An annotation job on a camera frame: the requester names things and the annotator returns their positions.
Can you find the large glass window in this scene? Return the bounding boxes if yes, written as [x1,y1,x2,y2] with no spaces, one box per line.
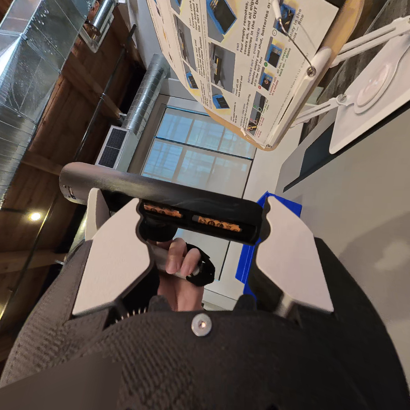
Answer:
[141,106,257,200]

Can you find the blue plastic bin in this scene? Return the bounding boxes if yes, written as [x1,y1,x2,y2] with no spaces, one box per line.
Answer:
[235,191,302,303]

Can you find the white wall vent unit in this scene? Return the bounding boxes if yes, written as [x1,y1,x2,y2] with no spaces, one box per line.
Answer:
[94,124,139,171]

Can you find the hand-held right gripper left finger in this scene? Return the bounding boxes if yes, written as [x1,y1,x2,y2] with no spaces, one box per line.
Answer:
[71,198,158,318]

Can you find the instruction sheet on stand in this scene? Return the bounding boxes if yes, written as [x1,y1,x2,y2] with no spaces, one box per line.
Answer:
[146,0,410,155]

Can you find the black remote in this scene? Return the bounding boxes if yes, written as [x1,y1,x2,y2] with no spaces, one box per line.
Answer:
[59,162,264,245]

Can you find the silver air duct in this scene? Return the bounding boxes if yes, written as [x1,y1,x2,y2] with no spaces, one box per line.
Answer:
[0,0,91,207]

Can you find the person's left hand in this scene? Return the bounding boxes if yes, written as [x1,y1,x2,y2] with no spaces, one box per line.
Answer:
[154,238,207,312]

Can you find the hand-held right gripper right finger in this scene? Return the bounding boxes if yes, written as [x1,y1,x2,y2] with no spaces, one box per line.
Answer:
[246,195,335,316]

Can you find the silver ceiling pipes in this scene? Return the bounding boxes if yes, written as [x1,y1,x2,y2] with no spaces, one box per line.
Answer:
[124,54,171,136]

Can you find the orange black battery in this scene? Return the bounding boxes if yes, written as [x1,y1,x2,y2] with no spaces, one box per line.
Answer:
[142,201,184,217]
[192,216,246,233]

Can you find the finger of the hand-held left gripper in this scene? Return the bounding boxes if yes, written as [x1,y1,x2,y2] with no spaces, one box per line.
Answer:
[86,188,109,245]

